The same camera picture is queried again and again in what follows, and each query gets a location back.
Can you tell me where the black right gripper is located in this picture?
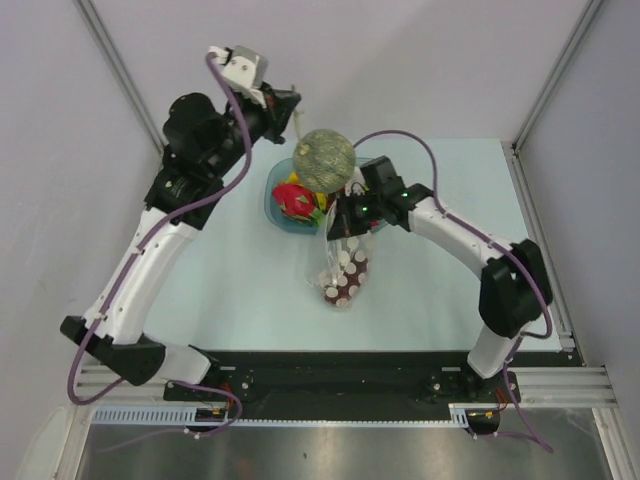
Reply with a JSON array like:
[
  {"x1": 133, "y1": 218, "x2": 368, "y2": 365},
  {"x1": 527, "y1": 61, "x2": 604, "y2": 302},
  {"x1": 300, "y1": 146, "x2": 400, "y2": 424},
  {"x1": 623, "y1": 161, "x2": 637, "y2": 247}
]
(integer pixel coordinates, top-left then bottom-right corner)
[{"x1": 329, "y1": 189, "x2": 385, "y2": 241}]

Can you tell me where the yellow banana bunch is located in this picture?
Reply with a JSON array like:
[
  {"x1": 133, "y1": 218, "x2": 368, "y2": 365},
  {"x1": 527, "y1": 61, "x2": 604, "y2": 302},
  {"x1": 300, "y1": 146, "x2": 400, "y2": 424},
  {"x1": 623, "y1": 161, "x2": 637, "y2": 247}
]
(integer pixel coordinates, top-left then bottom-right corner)
[{"x1": 285, "y1": 172, "x2": 331, "y2": 211}]

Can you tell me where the purple grape bunch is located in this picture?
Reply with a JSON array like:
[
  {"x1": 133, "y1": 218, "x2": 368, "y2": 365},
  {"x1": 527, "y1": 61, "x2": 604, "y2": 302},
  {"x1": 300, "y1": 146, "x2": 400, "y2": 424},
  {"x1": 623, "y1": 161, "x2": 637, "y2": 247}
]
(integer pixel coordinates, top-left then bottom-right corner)
[{"x1": 319, "y1": 250, "x2": 369, "y2": 308}]

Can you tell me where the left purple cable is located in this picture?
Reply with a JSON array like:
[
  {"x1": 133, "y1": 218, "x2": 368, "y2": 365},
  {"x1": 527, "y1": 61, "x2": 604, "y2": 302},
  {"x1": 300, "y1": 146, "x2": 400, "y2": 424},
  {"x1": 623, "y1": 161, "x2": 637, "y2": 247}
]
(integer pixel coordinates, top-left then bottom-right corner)
[{"x1": 67, "y1": 52, "x2": 254, "y2": 451}]

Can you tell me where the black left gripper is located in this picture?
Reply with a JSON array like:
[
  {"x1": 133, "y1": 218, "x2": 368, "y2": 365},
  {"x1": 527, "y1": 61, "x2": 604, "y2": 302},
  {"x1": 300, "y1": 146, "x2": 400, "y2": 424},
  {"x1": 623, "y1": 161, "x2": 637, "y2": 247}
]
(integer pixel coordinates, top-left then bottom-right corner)
[{"x1": 206, "y1": 82, "x2": 301, "y2": 179}]

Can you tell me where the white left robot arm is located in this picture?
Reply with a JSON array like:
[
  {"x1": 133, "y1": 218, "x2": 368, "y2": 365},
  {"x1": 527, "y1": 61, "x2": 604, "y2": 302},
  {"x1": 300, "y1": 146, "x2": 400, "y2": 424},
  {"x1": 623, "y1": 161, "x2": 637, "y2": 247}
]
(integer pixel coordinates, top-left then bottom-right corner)
[{"x1": 60, "y1": 84, "x2": 301, "y2": 400}]

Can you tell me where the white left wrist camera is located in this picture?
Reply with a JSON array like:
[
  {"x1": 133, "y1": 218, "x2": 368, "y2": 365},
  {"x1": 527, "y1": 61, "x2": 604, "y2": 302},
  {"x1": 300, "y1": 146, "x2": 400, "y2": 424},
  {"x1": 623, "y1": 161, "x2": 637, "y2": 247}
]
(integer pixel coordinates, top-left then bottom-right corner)
[{"x1": 208, "y1": 45, "x2": 269, "y2": 103}]

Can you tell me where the aluminium frame post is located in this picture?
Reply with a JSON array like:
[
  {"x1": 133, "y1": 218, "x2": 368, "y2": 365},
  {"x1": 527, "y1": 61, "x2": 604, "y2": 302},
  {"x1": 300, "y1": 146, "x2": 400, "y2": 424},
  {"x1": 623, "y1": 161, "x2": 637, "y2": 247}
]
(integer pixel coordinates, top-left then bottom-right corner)
[
  {"x1": 510, "y1": 0, "x2": 608, "y2": 154},
  {"x1": 72, "y1": 0, "x2": 164, "y2": 155}
]

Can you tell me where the right aluminium frame post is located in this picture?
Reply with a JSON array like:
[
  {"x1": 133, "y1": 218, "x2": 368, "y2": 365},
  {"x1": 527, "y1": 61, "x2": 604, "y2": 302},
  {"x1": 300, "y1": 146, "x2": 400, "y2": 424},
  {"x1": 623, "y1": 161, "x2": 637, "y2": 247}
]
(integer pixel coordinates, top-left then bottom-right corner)
[{"x1": 510, "y1": 0, "x2": 608, "y2": 154}]

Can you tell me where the teal plastic fruit bowl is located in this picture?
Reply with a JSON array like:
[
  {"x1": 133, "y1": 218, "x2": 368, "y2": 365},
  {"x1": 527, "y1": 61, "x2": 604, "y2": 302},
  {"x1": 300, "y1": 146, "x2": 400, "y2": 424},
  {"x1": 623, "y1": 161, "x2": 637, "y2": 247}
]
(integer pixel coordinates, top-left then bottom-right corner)
[{"x1": 264, "y1": 158, "x2": 368, "y2": 235}]

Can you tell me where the clear patterned zip bag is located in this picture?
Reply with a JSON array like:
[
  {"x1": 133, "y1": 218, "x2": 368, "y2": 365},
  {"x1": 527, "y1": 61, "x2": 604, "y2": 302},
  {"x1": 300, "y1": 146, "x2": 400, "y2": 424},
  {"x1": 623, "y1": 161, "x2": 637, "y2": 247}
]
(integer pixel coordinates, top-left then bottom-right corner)
[{"x1": 305, "y1": 206, "x2": 374, "y2": 309}]

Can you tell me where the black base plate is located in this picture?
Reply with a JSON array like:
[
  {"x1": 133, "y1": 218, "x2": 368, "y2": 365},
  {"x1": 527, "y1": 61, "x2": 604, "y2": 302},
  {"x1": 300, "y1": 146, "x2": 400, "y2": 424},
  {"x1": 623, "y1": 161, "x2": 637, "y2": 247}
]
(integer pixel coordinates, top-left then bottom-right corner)
[{"x1": 164, "y1": 349, "x2": 584, "y2": 422}]

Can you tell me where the white slotted cable duct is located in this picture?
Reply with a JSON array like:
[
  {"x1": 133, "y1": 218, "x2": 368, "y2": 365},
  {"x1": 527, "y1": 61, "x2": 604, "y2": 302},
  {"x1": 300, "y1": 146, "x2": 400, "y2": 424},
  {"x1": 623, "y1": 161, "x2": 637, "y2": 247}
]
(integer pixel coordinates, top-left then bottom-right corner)
[{"x1": 91, "y1": 405, "x2": 498, "y2": 429}]

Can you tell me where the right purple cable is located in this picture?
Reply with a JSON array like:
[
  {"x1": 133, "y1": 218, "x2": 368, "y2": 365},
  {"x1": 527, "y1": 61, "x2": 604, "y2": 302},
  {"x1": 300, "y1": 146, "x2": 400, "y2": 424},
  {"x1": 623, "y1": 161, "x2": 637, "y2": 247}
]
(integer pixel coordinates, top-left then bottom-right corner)
[{"x1": 354, "y1": 130, "x2": 554, "y2": 454}]

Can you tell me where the purple cable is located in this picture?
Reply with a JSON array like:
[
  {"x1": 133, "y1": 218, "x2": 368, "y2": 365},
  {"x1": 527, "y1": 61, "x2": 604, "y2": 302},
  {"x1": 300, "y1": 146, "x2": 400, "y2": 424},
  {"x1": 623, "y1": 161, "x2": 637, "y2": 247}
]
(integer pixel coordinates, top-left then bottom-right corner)
[
  {"x1": 354, "y1": 130, "x2": 554, "y2": 454},
  {"x1": 67, "y1": 52, "x2": 254, "y2": 451}
]

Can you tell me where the green netted melon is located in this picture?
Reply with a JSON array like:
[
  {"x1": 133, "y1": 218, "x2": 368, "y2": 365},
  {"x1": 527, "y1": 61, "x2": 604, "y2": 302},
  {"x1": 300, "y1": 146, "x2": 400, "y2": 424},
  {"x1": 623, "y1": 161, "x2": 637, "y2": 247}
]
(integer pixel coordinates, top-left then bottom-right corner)
[{"x1": 292, "y1": 116, "x2": 356, "y2": 194}]

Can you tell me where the left aluminium frame post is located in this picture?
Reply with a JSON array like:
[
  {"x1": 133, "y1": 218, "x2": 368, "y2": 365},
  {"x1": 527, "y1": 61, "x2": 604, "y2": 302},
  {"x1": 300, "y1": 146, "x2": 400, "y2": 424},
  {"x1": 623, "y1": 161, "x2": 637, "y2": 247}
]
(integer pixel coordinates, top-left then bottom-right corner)
[{"x1": 72, "y1": 0, "x2": 164, "y2": 155}]

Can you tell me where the pink dragon fruit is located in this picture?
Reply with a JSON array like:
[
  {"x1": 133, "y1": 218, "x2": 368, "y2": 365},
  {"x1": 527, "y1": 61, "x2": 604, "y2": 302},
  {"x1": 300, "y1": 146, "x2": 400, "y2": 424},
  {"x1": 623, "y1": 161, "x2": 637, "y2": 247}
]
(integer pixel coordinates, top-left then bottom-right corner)
[{"x1": 271, "y1": 183, "x2": 328, "y2": 227}]

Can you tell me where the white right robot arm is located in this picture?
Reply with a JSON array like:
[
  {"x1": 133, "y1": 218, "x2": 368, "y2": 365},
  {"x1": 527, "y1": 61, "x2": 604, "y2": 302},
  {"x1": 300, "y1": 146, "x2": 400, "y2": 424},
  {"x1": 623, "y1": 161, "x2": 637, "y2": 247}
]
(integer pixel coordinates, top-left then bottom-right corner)
[{"x1": 326, "y1": 156, "x2": 553, "y2": 401}]

